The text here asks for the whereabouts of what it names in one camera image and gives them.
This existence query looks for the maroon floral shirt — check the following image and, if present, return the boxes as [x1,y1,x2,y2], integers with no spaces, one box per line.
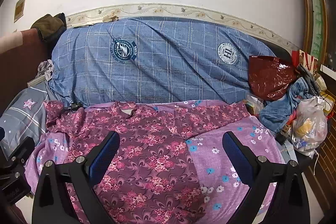
[45,101,248,223]

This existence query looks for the purple floral bed sheet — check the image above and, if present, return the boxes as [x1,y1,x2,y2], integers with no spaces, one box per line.
[24,99,285,224]

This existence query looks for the clear plastic bag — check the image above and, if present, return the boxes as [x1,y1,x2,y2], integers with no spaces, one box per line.
[291,96,327,159]

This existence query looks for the blue plaid quilt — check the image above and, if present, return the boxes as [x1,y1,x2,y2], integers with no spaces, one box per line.
[49,17,273,106]

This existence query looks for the dark red plastic bag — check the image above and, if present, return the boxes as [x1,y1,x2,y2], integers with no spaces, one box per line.
[248,56,297,101]

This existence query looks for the wooden door frame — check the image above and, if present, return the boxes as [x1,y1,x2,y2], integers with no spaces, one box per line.
[302,0,335,70]

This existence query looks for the small wall sticker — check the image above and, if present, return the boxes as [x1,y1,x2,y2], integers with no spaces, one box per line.
[14,0,25,23]

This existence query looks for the olive green garment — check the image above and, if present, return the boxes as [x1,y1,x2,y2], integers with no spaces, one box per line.
[31,12,67,43]

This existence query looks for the blue denim jeans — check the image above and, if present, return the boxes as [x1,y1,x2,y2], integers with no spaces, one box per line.
[259,77,313,133]

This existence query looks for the grey crumpled cloth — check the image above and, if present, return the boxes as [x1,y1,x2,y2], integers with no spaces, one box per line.
[35,59,54,81]

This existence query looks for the grey star pillow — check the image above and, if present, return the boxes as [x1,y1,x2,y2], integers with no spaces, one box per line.
[1,81,56,157]

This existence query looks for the brown wooden headboard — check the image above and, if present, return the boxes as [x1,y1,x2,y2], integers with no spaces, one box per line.
[0,28,49,113]

